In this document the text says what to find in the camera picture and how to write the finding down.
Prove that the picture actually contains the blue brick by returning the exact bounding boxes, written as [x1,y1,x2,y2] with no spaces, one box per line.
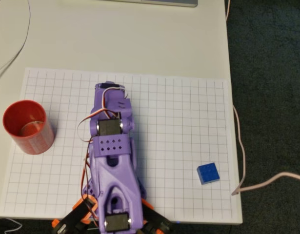
[196,162,220,186]

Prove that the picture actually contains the red cup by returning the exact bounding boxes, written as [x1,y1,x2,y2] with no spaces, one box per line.
[2,99,55,156]

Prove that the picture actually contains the white grid paper sheet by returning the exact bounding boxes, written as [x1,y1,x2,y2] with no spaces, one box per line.
[0,67,238,223]

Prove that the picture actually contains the silver laptop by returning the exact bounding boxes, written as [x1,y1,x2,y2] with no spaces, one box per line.
[59,0,198,8]

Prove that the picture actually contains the orange black clamp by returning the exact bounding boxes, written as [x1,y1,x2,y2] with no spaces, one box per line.
[51,194,99,234]
[139,197,174,234]

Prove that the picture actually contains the red white black servo wires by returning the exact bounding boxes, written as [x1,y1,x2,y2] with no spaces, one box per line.
[76,86,128,221]

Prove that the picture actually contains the thin grey cable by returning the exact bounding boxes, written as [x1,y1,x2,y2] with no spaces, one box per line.
[0,0,32,80]

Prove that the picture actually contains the thin pink cable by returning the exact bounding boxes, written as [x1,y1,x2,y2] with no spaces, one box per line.
[224,0,248,193]

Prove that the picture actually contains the white cable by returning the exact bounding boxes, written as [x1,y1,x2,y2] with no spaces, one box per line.
[0,217,23,234]

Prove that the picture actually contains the thick pink cable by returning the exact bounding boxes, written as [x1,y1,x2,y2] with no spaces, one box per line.
[231,172,300,196]

